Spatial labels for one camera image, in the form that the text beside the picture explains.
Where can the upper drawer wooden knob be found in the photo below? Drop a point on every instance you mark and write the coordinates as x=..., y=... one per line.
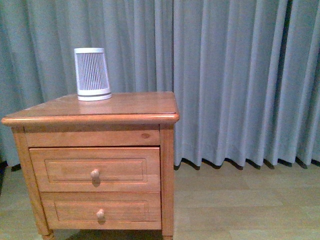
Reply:
x=95, y=174

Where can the drawer wooden knob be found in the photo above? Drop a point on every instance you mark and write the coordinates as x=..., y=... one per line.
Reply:
x=95, y=174
x=100, y=215

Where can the lower drawer wooden knob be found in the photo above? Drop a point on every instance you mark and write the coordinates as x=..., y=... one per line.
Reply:
x=100, y=215

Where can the wooden nightstand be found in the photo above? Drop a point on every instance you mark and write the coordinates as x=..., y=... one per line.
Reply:
x=126, y=120

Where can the white slatted cylindrical air purifier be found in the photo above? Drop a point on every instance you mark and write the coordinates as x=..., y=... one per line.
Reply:
x=91, y=74

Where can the grey curtain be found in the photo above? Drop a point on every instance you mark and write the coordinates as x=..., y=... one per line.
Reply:
x=245, y=73

